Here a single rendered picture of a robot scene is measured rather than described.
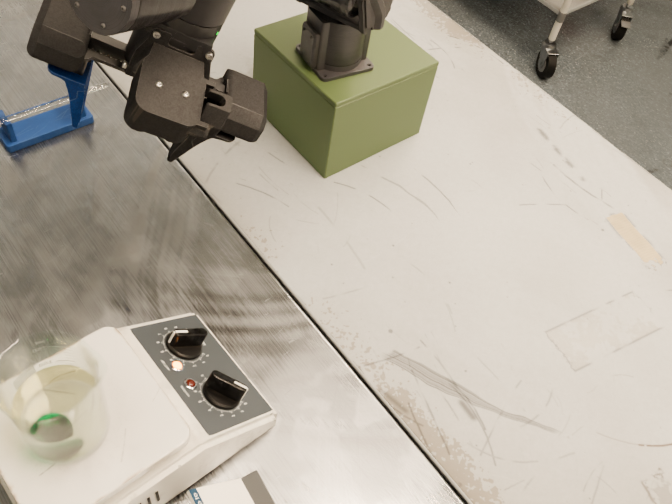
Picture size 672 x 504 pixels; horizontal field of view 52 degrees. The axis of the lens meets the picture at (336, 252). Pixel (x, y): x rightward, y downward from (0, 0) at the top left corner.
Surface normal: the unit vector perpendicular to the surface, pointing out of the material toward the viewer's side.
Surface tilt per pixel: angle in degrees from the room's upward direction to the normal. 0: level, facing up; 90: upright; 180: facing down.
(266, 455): 0
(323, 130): 90
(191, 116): 30
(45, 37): 48
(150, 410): 0
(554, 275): 0
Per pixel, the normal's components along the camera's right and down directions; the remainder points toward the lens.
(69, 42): 0.40, 0.15
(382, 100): 0.61, 0.67
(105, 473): 0.12, -0.60
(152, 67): 0.52, -0.29
